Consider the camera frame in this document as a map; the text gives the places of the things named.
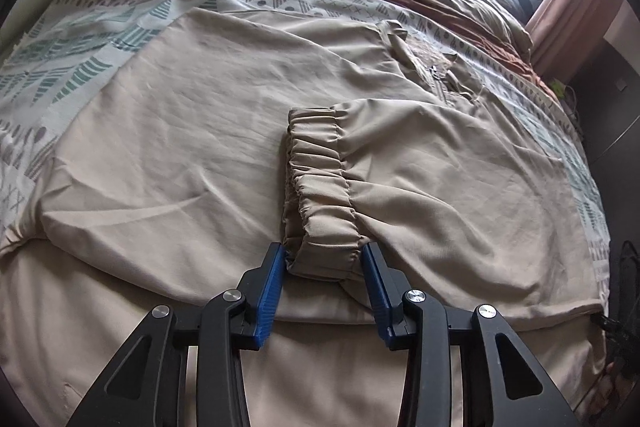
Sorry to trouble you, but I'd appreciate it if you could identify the patterned bedspread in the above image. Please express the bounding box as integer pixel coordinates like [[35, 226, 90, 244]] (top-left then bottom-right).
[[0, 0, 616, 268]]

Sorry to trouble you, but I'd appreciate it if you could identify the beige jacket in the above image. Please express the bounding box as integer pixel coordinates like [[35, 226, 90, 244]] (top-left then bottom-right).
[[0, 9, 613, 427]]

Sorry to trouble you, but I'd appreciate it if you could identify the grey wardrobe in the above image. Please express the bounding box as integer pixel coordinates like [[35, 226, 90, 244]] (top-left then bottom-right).
[[565, 2, 640, 188]]

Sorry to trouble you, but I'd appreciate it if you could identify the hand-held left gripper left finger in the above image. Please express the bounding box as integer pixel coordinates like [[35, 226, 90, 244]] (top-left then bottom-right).
[[65, 242, 290, 427]]

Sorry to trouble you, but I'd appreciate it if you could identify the person's right hand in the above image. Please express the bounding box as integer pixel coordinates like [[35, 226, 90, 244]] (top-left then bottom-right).
[[597, 352, 633, 423]]

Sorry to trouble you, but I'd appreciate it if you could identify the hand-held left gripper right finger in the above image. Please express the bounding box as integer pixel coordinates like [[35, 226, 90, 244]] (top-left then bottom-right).
[[360, 242, 583, 427]]

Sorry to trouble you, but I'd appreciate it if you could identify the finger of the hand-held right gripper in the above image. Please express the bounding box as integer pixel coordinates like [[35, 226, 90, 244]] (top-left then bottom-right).
[[592, 314, 631, 347]]

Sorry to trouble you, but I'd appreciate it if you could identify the pink curtain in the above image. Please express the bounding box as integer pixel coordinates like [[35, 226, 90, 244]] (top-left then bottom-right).
[[525, 0, 626, 82]]

